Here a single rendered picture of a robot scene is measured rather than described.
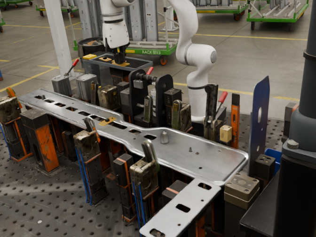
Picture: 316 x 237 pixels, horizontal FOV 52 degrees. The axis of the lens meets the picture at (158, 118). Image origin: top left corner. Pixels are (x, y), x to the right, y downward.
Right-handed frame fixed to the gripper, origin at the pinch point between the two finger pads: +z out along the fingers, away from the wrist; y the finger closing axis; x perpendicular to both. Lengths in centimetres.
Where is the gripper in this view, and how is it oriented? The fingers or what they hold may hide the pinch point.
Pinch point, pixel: (119, 58)
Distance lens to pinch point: 138.9
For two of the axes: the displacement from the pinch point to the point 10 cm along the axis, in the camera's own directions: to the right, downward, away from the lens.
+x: 6.7, 2.7, -6.9
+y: -7.3, 3.7, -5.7
